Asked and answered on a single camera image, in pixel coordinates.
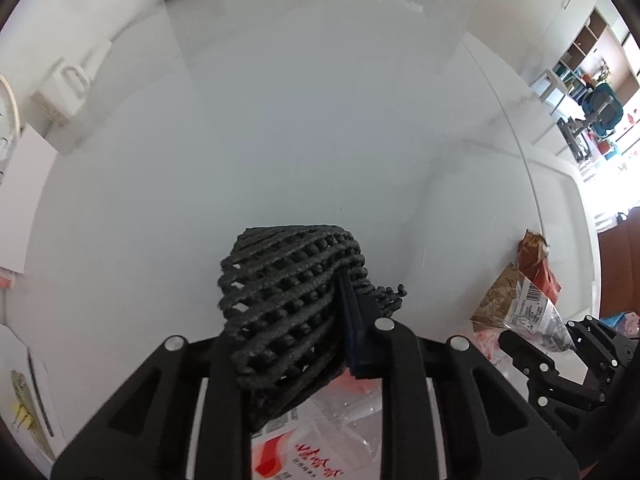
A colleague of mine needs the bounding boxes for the open bookshelf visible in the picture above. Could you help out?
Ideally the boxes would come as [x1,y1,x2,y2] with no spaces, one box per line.
[552,5,640,106]

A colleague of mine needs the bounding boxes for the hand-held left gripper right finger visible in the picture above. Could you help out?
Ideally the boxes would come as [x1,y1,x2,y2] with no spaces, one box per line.
[336,267,583,480]

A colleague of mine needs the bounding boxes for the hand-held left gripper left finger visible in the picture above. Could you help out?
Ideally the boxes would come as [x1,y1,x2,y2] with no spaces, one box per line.
[50,335,256,480]

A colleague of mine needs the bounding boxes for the clear red printed plastic bag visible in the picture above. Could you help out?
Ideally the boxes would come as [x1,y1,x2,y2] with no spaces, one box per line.
[250,372,386,480]

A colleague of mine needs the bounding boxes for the clear wrapper with grey print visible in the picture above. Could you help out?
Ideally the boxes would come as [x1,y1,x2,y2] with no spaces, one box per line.
[472,280,576,386]

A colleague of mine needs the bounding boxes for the black foam fruit net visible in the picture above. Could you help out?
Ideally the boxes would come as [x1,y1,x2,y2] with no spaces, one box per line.
[216,224,408,428]

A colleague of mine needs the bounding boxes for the orange chair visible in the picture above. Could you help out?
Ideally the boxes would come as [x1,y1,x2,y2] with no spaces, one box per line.
[597,205,640,321]

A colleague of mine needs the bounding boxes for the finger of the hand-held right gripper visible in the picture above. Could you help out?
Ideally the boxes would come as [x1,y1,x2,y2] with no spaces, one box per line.
[497,331,607,429]
[567,316,640,391]

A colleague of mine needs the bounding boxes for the dark pen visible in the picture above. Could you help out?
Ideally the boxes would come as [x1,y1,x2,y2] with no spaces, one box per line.
[27,350,55,436]

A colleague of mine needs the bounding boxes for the grey wheeled stand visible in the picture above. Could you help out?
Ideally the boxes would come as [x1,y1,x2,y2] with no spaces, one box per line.
[557,117,593,161]

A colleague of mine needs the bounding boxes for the yellow binder clips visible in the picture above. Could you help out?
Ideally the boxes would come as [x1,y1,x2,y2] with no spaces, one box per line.
[11,402,36,432]

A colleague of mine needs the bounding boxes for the white paper sheet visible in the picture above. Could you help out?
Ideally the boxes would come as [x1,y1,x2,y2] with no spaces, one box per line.
[0,322,67,461]

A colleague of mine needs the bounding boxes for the white mug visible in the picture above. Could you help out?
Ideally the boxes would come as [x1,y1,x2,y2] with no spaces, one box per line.
[31,57,94,129]

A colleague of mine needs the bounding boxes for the blue child seat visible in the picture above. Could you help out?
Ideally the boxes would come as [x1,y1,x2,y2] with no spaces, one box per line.
[582,82,626,136]

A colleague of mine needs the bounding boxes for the tan printed paper bag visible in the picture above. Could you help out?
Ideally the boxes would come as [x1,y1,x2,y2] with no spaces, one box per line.
[471,261,524,332]

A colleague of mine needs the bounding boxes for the tall white wardrobe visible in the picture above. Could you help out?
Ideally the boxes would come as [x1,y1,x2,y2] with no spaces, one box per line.
[465,0,598,86]

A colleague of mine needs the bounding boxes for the round white wall clock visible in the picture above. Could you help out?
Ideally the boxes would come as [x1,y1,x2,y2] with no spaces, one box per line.
[0,72,24,186]

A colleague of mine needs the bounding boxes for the brown wrapper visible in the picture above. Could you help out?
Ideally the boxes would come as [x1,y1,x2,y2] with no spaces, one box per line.
[522,229,552,263]

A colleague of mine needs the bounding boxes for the white rectangular box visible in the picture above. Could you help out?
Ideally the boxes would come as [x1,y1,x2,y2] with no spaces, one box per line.
[0,124,59,276]

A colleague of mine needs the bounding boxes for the white stool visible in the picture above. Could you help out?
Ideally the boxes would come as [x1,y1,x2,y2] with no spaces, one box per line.
[532,67,571,111]

